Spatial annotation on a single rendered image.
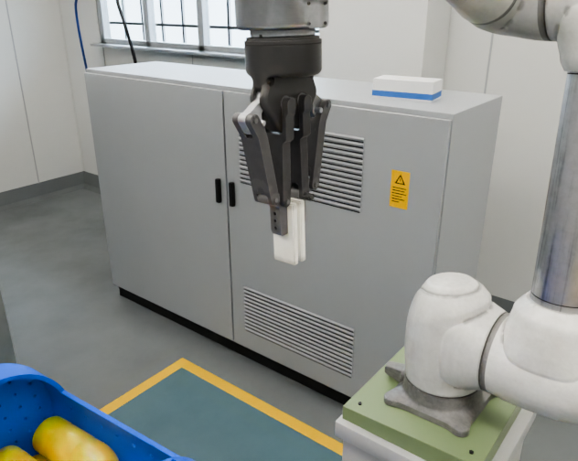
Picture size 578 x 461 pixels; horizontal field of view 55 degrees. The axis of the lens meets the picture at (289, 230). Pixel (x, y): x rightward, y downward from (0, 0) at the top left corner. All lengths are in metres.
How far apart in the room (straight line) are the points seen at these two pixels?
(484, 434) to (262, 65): 0.87
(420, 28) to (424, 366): 2.23
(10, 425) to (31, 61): 4.85
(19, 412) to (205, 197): 1.83
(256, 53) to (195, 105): 2.20
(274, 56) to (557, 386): 0.73
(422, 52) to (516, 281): 1.42
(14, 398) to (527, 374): 0.90
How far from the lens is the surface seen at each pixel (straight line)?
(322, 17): 0.55
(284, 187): 0.57
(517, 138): 3.28
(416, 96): 2.22
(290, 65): 0.53
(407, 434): 1.16
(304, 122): 0.57
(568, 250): 0.99
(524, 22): 0.97
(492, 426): 1.21
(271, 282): 2.69
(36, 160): 5.91
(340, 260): 2.38
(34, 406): 1.20
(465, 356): 1.08
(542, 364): 1.03
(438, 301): 1.08
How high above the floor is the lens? 1.81
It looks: 23 degrees down
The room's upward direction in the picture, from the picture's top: straight up
